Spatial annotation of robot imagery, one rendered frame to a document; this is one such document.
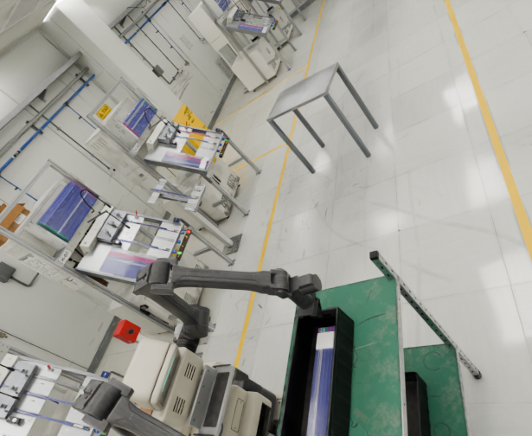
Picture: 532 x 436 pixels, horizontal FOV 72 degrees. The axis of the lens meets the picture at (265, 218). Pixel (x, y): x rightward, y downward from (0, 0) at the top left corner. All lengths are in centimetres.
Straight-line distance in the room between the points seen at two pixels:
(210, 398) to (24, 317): 351
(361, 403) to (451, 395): 65
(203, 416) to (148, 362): 32
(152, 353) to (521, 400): 163
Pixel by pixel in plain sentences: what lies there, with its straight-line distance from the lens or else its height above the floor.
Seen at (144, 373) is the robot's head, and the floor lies 135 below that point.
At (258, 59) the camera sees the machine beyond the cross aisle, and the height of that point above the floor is 46.
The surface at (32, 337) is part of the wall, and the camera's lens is 489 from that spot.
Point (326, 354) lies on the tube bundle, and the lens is 137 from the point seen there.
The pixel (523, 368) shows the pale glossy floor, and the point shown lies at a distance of 223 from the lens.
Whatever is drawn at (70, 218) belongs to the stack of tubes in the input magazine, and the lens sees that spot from 358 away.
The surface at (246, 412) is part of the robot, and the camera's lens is 179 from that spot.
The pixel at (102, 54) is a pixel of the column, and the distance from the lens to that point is 626.
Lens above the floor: 206
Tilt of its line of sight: 31 degrees down
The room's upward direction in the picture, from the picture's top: 46 degrees counter-clockwise
